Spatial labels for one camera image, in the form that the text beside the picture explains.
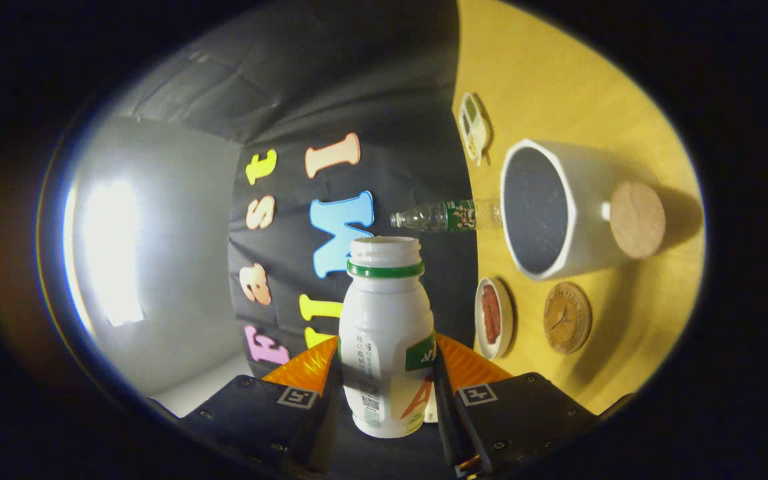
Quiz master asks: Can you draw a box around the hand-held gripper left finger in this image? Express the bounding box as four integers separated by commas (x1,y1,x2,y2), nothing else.
181,335,341,477

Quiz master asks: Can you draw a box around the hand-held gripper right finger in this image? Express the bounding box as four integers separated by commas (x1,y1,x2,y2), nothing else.
432,333,598,479

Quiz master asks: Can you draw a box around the white juice bottle green ring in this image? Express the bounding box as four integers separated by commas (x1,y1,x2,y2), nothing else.
337,236,437,439

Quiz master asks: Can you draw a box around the round cork coaster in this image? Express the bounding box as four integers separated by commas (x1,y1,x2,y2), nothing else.
543,282,593,354

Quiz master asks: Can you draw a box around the white cup with wooden handle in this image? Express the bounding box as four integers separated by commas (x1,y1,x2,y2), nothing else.
500,139,667,281

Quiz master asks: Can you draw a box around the clear plastic water bottle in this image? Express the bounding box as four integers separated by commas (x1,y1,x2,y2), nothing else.
391,199,503,233

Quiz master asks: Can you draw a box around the round beige plate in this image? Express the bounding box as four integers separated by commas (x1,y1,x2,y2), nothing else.
475,277,515,361

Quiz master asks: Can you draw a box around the ceiling light panel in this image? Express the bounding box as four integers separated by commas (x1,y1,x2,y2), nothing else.
81,180,146,327

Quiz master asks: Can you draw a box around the white divided dish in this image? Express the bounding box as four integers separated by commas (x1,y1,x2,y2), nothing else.
459,92,491,167

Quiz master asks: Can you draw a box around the black backdrop cloth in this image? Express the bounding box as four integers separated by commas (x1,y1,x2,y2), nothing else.
111,0,479,480

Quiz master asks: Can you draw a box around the wooden table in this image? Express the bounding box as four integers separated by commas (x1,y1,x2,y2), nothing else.
452,0,705,415

